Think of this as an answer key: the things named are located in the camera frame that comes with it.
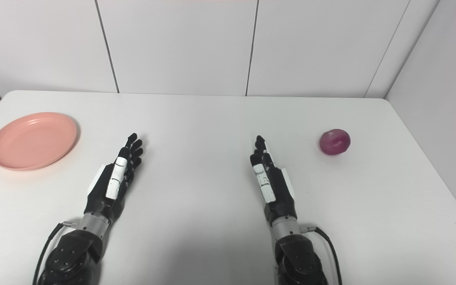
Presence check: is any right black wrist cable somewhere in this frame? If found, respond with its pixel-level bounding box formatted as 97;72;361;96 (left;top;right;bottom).
300;225;343;285

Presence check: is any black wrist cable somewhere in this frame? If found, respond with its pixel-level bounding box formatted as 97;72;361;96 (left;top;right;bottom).
300;225;343;285
32;222;80;285

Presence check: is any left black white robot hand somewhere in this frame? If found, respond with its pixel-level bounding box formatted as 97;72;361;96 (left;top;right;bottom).
84;133;144;224

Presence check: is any purple red onion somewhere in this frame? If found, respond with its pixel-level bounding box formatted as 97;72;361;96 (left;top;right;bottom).
319;129;351;156

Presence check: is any pink plastic plate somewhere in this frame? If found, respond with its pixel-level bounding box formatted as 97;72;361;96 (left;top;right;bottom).
0;112;78;171

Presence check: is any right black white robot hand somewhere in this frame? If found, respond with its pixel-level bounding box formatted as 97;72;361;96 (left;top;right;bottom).
250;135;298;226

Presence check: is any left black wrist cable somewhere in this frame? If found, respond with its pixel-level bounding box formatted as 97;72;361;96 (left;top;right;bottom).
32;222;80;285

